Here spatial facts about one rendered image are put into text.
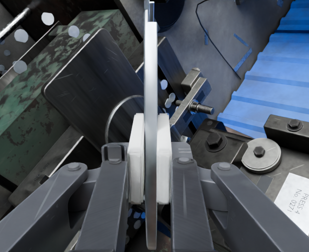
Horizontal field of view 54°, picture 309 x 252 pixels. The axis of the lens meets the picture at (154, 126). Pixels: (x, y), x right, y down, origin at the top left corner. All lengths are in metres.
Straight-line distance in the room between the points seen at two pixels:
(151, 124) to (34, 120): 0.43
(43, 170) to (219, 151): 0.32
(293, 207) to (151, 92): 0.29
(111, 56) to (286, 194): 0.32
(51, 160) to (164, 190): 0.45
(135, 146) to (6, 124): 0.45
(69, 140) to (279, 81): 1.87
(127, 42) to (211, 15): 1.37
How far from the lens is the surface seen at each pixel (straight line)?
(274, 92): 2.24
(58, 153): 0.59
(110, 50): 0.49
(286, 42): 2.61
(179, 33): 1.79
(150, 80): 0.18
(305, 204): 0.43
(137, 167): 0.15
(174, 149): 0.17
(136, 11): 0.71
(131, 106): 0.53
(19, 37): 0.57
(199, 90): 0.71
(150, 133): 0.18
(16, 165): 0.61
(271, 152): 0.46
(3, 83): 0.92
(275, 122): 0.46
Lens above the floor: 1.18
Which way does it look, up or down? 43 degrees down
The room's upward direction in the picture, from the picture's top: 108 degrees clockwise
